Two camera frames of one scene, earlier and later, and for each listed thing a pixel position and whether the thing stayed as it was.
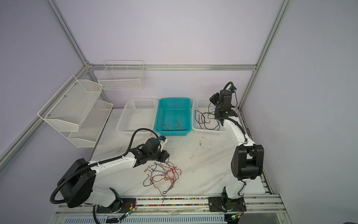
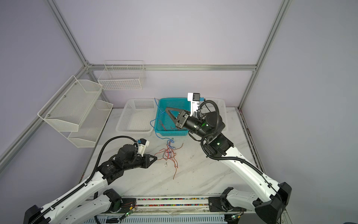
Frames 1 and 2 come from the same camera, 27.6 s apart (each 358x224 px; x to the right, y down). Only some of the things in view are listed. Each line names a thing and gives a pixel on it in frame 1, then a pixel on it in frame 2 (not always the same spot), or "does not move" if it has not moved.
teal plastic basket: (173, 116) does not move
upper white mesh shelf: (68, 108) does not move
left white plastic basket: (135, 113) does not move
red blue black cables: (163, 176) -> (169, 154)
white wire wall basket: (122, 74) does not move
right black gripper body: (218, 108) -> (192, 124)
